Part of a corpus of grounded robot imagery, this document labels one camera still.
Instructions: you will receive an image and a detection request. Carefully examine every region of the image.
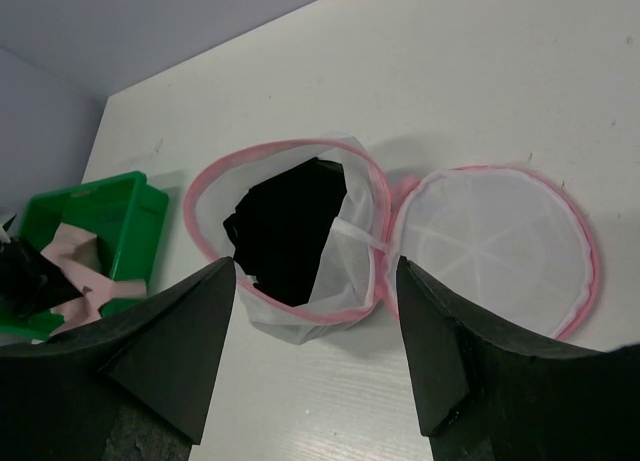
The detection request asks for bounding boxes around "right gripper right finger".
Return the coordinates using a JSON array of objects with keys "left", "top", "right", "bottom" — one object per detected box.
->
[{"left": 396, "top": 258, "right": 639, "bottom": 460}]

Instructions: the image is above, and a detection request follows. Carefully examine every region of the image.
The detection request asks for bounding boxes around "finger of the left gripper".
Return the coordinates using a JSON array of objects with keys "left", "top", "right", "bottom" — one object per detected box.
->
[{"left": 1, "top": 213, "right": 80, "bottom": 326}]

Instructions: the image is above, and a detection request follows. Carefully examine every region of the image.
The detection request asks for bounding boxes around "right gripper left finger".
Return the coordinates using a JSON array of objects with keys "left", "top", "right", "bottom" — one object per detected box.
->
[{"left": 1, "top": 257, "right": 236, "bottom": 460}]

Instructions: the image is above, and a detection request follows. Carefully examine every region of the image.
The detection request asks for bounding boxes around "pink garment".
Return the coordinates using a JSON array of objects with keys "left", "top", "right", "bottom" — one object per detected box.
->
[{"left": 41, "top": 223, "right": 147, "bottom": 337}]

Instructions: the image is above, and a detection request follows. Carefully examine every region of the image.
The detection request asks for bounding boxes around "black bra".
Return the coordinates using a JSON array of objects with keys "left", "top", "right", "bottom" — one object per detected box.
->
[{"left": 223, "top": 157, "right": 347, "bottom": 307}]

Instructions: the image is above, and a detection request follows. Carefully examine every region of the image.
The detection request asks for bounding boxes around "green plastic tray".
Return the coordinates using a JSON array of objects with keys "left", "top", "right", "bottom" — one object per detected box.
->
[{"left": 1, "top": 171, "right": 169, "bottom": 340}]

